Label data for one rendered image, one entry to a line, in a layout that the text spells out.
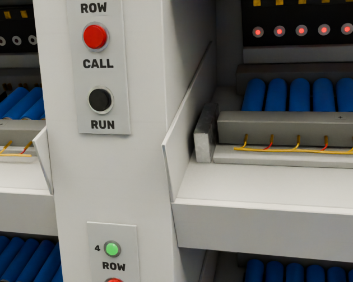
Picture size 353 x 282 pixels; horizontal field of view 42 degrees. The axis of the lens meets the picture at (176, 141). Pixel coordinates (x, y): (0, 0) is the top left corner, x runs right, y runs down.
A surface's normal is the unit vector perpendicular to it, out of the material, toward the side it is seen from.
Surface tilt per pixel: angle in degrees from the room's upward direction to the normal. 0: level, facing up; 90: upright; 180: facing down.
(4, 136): 109
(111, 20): 90
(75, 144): 90
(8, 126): 19
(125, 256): 90
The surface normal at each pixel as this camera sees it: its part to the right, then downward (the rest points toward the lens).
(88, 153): -0.25, 0.24
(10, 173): -0.12, -0.84
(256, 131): -0.23, 0.54
